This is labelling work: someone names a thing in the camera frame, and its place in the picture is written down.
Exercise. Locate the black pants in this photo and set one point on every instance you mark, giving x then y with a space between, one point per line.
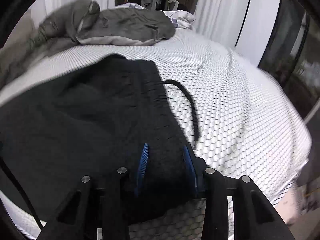
75 130

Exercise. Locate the white crumpled sheet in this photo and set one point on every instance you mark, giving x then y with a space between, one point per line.
182 17

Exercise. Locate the white honeycomb mattress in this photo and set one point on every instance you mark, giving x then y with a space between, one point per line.
237 105

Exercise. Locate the white wardrobe door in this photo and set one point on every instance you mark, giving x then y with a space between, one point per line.
260 22

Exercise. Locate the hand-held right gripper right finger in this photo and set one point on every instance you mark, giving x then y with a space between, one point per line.
189 166

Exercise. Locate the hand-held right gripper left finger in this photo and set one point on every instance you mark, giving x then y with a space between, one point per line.
142 165

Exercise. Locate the white chair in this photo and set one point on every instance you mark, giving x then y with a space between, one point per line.
173 0

